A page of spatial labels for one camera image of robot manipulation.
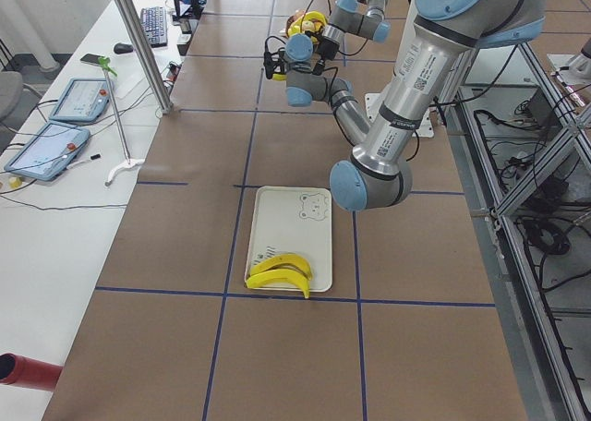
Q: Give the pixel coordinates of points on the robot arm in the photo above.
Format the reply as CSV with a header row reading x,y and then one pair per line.
x,y
376,175
362,18

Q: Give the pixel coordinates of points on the blue teach pendant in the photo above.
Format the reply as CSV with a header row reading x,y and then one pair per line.
x,y
82,102
49,152

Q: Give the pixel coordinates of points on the black computer mouse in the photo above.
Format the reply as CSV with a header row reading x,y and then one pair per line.
x,y
123,48

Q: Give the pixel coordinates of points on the aluminium frame rack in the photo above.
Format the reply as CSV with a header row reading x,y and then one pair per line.
x,y
519,121

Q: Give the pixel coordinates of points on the black smartphone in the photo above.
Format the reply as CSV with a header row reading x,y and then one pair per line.
x,y
93,59

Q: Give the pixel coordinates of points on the blue teach pendant near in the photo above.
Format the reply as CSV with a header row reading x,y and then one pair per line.
x,y
49,152

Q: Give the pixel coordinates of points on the black marker pen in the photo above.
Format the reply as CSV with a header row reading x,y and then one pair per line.
x,y
92,158

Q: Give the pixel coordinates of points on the brown wicker basket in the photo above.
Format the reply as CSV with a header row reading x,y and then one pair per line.
x,y
297,15

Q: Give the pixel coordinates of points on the white bear tray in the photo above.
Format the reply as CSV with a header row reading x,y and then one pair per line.
x,y
293,220

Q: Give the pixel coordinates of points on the white metal stand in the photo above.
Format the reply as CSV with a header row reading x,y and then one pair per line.
x,y
128,163

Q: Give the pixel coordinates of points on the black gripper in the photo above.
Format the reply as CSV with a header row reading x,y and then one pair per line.
x,y
329,46

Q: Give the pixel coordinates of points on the pink apple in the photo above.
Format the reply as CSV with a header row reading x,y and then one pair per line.
x,y
313,20

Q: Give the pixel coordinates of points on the red cylinder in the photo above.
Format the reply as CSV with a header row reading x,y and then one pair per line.
x,y
24,372

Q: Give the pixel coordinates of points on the blue teach pendant far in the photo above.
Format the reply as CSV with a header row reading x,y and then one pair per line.
x,y
82,102

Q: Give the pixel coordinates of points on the black keyboard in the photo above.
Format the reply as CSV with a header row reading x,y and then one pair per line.
x,y
154,23

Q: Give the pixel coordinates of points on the aluminium frame post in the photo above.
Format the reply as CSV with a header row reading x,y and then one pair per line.
x,y
144,52

